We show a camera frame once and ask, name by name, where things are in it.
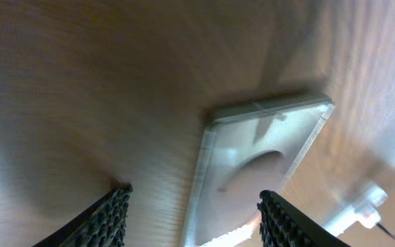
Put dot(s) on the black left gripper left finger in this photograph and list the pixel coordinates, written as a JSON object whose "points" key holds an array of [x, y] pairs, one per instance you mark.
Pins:
{"points": [[101, 225]]}

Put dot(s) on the white power strip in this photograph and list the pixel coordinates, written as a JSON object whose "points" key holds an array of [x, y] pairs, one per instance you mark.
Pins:
{"points": [[361, 207]]}

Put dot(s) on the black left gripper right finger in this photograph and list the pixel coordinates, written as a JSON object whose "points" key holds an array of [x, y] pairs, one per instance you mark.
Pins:
{"points": [[283, 225]]}

